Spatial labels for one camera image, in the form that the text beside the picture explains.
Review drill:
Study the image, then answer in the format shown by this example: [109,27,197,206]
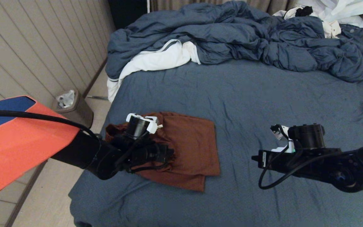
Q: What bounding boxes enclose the brown trash bin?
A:
[51,90,94,129]

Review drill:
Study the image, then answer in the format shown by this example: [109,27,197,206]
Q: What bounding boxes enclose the blue bed sheet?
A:
[69,58,363,227]

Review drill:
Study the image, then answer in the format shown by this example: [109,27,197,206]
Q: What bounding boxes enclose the crumpled blue duvet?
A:
[106,1,363,83]

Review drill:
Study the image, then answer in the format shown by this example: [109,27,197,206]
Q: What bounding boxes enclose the beige curtain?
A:
[150,0,297,15]

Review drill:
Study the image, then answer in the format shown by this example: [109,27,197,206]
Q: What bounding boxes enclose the blue denim garment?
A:
[339,24,363,48]

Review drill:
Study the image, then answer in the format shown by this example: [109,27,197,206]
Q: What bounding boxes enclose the white crumpled garment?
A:
[295,0,363,28]

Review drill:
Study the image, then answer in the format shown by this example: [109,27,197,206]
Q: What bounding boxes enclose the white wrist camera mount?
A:
[270,125,295,153]
[126,113,163,133]

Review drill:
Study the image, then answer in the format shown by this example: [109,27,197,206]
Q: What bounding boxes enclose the cream buttoned shirt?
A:
[273,6,342,39]

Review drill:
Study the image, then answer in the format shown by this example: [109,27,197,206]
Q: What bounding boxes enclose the clear plastic bin bag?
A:
[56,90,76,109]

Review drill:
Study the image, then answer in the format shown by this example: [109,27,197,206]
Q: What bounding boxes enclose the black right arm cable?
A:
[258,139,358,190]

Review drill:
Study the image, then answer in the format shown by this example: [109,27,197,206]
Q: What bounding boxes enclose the small black garment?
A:
[295,6,314,17]

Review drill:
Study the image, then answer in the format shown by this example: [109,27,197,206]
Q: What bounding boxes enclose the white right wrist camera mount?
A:
[270,125,295,153]

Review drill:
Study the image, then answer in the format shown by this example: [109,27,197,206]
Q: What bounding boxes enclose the brown drawstring shorts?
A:
[105,111,220,192]

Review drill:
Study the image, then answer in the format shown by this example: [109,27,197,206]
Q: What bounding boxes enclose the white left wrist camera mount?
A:
[126,113,163,133]

